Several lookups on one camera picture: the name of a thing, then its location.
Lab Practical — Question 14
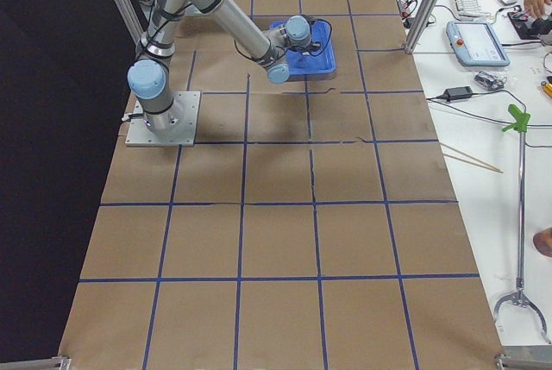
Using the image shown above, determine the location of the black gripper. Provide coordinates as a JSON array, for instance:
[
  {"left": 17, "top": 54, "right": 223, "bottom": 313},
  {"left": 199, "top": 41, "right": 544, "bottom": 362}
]
[{"left": 297, "top": 16, "right": 326, "bottom": 56}]

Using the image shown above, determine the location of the wooden chopstick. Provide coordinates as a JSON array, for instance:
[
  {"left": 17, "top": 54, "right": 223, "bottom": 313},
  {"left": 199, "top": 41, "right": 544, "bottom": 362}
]
[{"left": 439, "top": 142, "right": 503, "bottom": 173}]

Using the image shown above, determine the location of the blue teach pendant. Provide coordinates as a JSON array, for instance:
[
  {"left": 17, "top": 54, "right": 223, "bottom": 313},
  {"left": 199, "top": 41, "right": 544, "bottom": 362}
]
[{"left": 446, "top": 21, "right": 511, "bottom": 67}]

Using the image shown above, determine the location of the black power brick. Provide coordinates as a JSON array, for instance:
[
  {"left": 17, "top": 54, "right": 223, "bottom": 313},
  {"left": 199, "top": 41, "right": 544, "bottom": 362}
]
[{"left": 443, "top": 86, "right": 474, "bottom": 103}]

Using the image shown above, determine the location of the blue plastic tray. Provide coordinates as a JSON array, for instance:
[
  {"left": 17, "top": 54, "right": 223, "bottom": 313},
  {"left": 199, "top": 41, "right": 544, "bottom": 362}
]
[{"left": 267, "top": 15, "right": 336, "bottom": 84}]

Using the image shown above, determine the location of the silver reach grabber tool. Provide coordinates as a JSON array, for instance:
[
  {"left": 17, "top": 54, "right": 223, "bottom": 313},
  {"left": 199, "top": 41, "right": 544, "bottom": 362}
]
[{"left": 492, "top": 103, "right": 551, "bottom": 344}]

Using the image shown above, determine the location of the brown paper table mat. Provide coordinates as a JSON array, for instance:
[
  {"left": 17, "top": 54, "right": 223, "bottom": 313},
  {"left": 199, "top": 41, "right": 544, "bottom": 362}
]
[{"left": 60, "top": 0, "right": 501, "bottom": 369}]

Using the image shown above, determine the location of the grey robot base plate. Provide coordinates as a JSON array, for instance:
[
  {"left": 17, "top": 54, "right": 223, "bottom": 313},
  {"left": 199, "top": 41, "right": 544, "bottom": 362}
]
[{"left": 125, "top": 91, "right": 201, "bottom": 147}]

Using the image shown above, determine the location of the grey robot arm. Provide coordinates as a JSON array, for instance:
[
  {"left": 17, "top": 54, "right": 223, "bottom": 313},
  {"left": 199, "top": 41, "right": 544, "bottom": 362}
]
[{"left": 127, "top": 0, "right": 325, "bottom": 134}]

